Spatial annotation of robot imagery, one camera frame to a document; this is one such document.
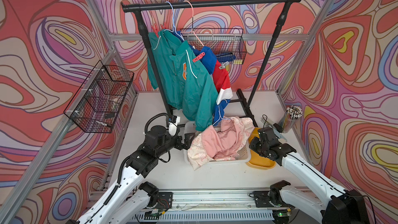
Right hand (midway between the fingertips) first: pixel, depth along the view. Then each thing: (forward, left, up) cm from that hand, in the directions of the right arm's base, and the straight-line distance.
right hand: (251, 148), depth 85 cm
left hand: (+1, +34, +18) cm, 38 cm away
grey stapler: (+18, -16, -3) cm, 24 cm away
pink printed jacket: (0, +17, +9) cm, 19 cm away
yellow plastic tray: (-6, -2, -2) cm, 7 cm away
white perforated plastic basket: (-4, +5, -2) cm, 7 cm away
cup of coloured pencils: (+15, -24, +11) cm, 30 cm away
